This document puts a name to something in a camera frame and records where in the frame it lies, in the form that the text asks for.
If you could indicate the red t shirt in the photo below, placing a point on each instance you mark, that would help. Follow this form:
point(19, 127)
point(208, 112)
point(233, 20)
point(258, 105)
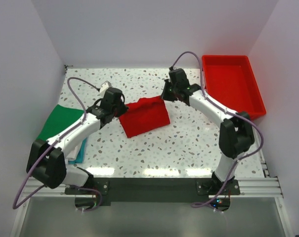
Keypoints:
point(144, 115)

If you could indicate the red plastic bin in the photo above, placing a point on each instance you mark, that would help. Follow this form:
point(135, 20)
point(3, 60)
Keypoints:
point(230, 80)

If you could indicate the teal folded t shirt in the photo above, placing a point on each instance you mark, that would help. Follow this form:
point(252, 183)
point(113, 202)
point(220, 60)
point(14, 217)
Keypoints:
point(81, 154)

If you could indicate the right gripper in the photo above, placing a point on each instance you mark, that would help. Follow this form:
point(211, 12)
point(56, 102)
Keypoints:
point(164, 95)

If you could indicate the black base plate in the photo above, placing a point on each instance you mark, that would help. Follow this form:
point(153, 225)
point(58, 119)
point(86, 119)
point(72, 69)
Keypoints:
point(198, 192)

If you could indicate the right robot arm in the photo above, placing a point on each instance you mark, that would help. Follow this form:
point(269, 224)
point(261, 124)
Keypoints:
point(235, 133)

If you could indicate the green folded t shirt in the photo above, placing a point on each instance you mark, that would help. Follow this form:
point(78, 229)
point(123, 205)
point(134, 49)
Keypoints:
point(59, 120)

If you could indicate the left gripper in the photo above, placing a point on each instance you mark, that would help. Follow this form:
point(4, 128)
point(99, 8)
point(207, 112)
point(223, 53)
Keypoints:
point(123, 108)

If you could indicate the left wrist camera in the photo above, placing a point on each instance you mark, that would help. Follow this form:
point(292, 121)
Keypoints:
point(104, 87)

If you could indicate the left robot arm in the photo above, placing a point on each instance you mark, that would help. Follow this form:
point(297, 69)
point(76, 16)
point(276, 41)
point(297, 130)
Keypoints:
point(47, 159)

